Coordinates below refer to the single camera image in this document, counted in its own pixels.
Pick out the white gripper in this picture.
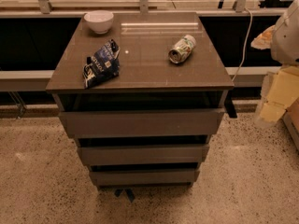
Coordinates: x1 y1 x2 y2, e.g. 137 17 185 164
250 25 299 127

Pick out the grey top drawer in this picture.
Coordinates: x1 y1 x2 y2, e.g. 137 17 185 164
59 108 224 138

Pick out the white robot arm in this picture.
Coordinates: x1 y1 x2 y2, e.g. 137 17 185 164
250 0 299 128

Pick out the grey drawer cabinet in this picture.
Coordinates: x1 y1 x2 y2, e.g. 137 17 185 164
45 11 238 191

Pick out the grey middle drawer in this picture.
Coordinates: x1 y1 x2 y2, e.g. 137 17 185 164
78 144 209 166

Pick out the green soda can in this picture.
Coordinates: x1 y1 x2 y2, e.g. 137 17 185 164
168 35 196 64

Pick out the blue chip bag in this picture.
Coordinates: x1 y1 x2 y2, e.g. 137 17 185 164
83 39 120 89

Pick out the white bowl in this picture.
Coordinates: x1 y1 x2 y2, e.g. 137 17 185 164
83 10 114 34

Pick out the blue tape cross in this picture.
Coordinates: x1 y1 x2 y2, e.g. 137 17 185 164
114 189 135 203

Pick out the metal railing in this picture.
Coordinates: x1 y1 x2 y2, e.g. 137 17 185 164
0 0 299 16

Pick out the white cable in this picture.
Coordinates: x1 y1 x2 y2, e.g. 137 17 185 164
231 7 254 82

